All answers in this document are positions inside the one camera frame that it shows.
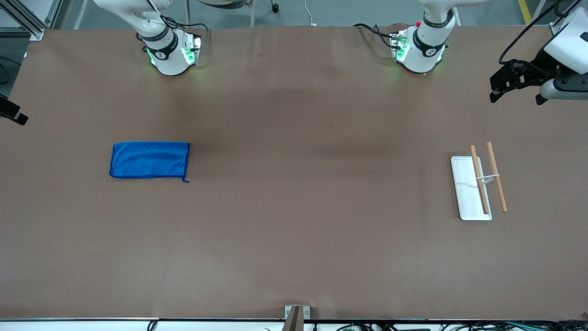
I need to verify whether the black right base cable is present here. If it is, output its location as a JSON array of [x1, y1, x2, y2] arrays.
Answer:
[[163, 16, 210, 44]]

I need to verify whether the white rack base plate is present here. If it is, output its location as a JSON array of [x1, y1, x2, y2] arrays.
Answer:
[[450, 156, 493, 221]]

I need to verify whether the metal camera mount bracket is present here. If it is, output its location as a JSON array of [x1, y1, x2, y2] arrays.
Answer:
[[284, 305, 311, 331]]

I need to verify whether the aluminium frame profile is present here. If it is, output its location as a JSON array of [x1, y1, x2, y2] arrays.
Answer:
[[0, 0, 74, 41], [550, 0, 580, 36]]

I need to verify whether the black left base cable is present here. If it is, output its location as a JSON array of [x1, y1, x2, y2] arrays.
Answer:
[[353, 23, 398, 49]]

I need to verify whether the chair base with caster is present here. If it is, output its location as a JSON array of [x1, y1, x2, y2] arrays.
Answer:
[[186, 0, 281, 28]]

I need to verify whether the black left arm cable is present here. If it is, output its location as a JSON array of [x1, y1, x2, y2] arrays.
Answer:
[[498, 0, 571, 65]]

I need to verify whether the blue microfibre towel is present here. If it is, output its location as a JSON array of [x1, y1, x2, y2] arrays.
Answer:
[[109, 141, 191, 183]]

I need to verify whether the black base cable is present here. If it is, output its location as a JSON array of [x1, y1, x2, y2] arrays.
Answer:
[[353, 23, 398, 49], [163, 16, 210, 44]]

